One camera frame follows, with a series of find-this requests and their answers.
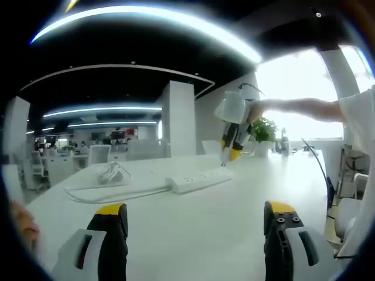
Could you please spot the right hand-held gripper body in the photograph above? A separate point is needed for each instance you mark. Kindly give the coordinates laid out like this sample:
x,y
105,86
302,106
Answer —
x,y
235,106

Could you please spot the dark desk gadget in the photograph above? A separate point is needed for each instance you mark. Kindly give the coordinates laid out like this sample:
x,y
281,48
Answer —
x,y
282,142

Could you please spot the white chair back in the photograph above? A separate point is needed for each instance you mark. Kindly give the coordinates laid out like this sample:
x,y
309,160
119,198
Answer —
x,y
211,147

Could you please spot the white power strip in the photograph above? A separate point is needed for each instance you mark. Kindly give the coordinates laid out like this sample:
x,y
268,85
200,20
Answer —
x,y
199,180

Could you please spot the white desk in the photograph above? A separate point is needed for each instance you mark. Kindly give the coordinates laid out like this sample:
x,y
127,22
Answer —
x,y
199,228

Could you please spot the white office chair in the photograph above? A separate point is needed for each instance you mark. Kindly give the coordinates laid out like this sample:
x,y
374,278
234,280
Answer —
x,y
39,168
99,155
351,205

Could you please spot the person's right hand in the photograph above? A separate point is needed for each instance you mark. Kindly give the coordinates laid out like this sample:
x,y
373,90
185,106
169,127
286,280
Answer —
x,y
257,109

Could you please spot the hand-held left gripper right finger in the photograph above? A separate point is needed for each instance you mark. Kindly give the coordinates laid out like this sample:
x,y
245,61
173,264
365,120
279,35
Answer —
x,y
276,257

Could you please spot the person's left hand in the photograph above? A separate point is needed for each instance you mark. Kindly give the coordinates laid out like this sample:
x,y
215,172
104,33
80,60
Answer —
x,y
26,225

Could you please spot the curved ceiling light strip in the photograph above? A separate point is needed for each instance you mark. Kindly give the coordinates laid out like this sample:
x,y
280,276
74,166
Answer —
x,y
140,17

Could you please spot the green potted plant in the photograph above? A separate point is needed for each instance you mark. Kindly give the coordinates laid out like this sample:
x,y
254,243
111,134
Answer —
x,y
263,131

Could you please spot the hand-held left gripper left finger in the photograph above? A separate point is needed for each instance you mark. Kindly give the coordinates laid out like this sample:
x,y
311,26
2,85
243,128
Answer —
x,y
112,251

